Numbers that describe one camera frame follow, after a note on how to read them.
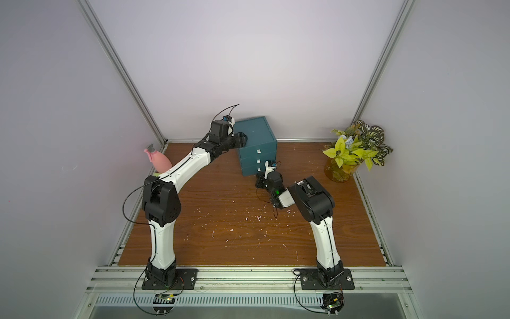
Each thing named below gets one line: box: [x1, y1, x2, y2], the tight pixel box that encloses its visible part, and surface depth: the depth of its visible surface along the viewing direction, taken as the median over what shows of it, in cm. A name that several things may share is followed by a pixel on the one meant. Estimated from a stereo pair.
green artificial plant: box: [322, 120, 394, 171], surface depth 85 cm
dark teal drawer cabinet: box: [233, 116, 278, 177], surface depth 96 cm
